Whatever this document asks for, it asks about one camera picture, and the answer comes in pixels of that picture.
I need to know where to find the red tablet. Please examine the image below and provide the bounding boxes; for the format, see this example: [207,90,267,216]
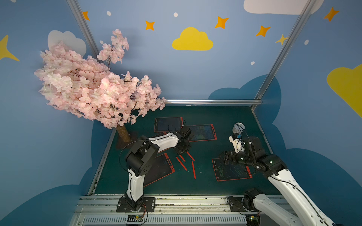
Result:
[212,158,252,182]
[189,124,217,142]
[143,153,175,187]
[154,117,183,132]

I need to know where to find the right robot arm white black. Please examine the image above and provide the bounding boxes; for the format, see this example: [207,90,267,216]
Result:
[222,135,335,226]

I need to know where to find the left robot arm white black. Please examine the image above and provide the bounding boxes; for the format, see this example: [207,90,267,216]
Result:
[124,126,194,212]

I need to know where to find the silver tin can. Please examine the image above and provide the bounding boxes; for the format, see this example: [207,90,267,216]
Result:
[232,122,246,136]

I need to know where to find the right circuit board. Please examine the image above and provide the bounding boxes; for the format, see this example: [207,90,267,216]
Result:
[246,215,261,226]

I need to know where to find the circuit board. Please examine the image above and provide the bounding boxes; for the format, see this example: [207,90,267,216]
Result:
[246,215,261,226]
[125,215,147,226]

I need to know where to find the left circuit board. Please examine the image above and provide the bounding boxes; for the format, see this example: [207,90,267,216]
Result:
[125,215,147,226]

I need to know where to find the pink cherry blossom tree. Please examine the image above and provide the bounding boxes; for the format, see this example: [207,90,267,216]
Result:
[35,30,166,143]

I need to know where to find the aluminium back rail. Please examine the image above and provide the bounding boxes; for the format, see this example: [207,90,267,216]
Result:
[166,99,262,105]

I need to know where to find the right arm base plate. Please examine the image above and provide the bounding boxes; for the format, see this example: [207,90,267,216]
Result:
[226,196,255,212]

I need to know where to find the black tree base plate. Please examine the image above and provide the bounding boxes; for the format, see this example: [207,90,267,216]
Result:
[116,131,138,149]

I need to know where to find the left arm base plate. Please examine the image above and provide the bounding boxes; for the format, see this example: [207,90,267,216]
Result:
[116,197,156,212]

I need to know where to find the aluminium rail frame front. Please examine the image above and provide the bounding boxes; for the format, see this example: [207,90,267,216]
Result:
[67,194,315,226]

